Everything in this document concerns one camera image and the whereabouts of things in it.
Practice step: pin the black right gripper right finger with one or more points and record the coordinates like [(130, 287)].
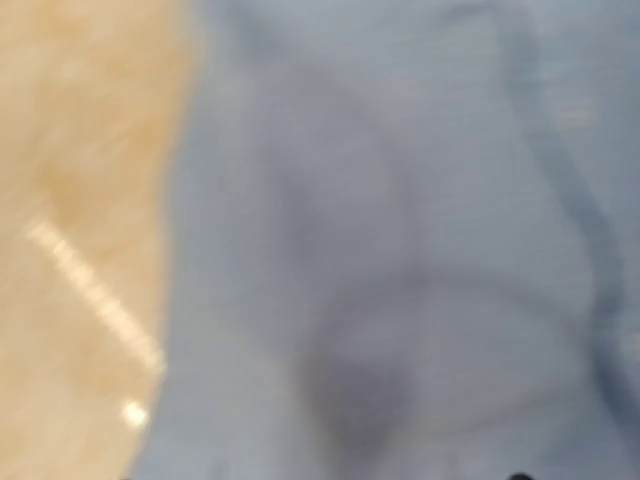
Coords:
[(520, 476)]

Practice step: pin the light blue long sleeve shirt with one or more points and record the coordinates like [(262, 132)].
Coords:
[(404, 244)]

